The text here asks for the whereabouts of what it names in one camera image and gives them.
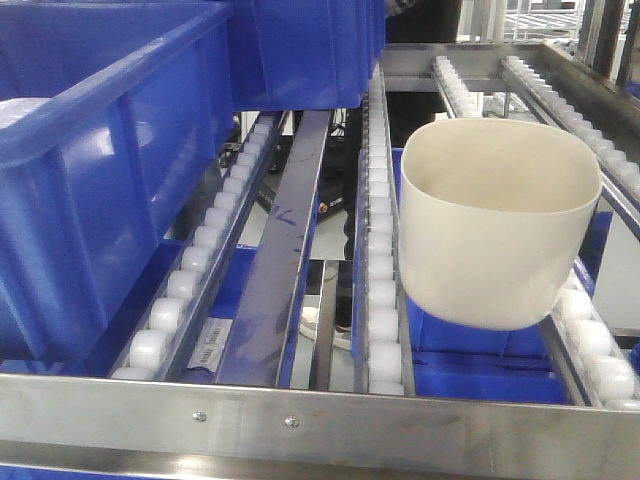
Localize black device below shelf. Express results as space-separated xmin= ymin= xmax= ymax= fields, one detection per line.
xmin=257 ymin=108 xmax=362 ymax=222

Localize steel front shelf beam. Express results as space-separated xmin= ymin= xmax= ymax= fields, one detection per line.
xmin=1 ymin=374 xmax=639 ymax=479

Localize middle white roller track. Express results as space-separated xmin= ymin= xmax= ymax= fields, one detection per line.
xmin=352 ymin=66 xmax=415 ymax=397

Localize white roller track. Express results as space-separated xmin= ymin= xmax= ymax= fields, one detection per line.
xmin=110 ymin=112 xmax=287 ymax=381
xmin=352 ymin=66 xmax=415 ymax=397
xmin=432 ymin=55 xmax=639 ymax=411

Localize barcode label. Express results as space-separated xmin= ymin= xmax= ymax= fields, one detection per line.
xmin=187 ymin=317 xmax=233 ymax=373

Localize blue crate rear middle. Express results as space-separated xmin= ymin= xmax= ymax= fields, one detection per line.
xmin=229 ymin=0 xmax=386 ymax=111

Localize left white roller track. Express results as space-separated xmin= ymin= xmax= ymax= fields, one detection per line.
xmin=110 ymin=112 xmax=287 ymax=381

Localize large blue crate near left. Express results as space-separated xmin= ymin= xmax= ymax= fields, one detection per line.
xmin=1 ymin=1 xmax=233 ymax=361

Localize right white roller track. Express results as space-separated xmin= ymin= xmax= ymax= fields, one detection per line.
xmin=432 ymin=55 xmax=639 ymax=411

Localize far right roller track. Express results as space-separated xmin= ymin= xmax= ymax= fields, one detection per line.
xmin=501 ymin=56 xmax=639 ymax=233

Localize steel centre guide rail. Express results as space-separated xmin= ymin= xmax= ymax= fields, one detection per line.
xmin=215 ymin=110 xmax=331 ymax=388

